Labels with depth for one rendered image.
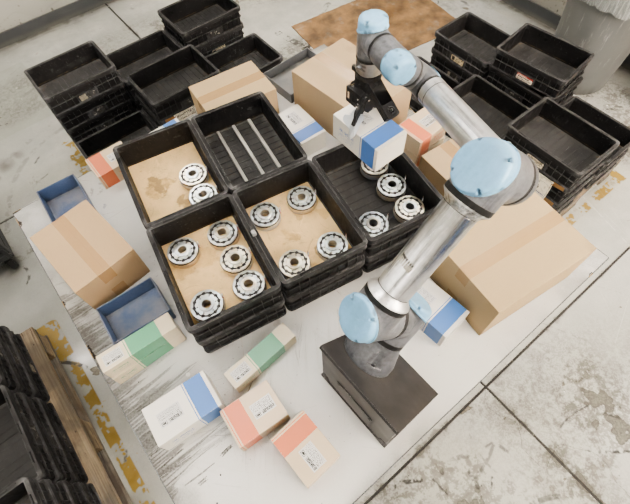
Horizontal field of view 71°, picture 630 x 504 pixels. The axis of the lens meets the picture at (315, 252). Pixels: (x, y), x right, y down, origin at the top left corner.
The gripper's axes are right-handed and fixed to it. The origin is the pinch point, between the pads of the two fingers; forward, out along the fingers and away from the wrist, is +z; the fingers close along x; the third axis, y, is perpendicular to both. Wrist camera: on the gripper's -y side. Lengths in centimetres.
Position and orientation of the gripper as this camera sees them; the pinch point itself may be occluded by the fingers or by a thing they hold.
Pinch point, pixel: (369, 129)
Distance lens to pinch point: 141.5
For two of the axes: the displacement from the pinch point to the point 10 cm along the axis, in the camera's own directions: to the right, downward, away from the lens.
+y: -6.3, -6.6, 4.1
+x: -7.8, 5.6, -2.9
